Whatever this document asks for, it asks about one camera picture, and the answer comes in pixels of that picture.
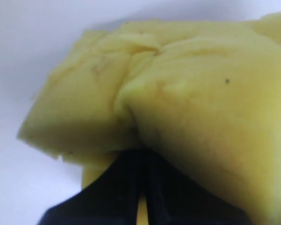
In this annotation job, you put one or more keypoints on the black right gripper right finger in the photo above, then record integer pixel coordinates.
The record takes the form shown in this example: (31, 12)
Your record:
(173, 199)

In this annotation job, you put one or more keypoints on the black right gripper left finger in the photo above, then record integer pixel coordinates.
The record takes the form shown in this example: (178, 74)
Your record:
(112, 199)

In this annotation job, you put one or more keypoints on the yellow sponge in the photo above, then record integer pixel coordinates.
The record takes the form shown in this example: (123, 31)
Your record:
(205, 95)

